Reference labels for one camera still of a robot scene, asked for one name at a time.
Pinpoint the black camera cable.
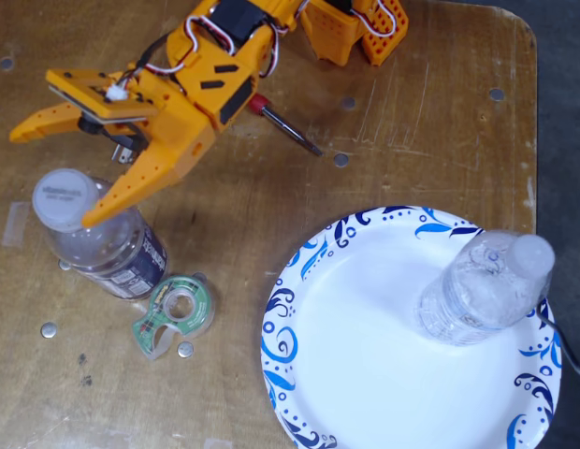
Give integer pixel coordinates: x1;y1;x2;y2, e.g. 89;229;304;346
128;27;179;80

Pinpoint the purple label drink bottle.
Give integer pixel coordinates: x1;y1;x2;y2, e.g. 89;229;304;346
31;167;169;299

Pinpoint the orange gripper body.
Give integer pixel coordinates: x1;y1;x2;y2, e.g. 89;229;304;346
134;76;217;179

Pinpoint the white blue pattern paper plate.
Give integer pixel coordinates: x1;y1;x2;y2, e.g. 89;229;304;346
260;204;563;449

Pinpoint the thin black cable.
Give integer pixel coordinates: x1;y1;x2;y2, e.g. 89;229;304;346
535;303;580;387

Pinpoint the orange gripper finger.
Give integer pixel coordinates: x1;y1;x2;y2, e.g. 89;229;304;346
80;141;184;229
8;102;85;144

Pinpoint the orange mounted gripper camera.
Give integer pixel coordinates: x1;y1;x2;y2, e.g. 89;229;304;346
45;68;167;137

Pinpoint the black red screwdriver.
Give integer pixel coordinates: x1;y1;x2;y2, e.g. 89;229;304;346
249;93;325;158

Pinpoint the clear plastic water bottle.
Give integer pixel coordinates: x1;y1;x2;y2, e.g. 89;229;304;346
414;228;557;347

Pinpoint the black power plug adapter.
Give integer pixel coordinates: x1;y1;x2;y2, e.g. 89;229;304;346
100;123;149;165

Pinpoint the green tape dispenser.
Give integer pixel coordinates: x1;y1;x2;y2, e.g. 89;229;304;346
132;274;217;362

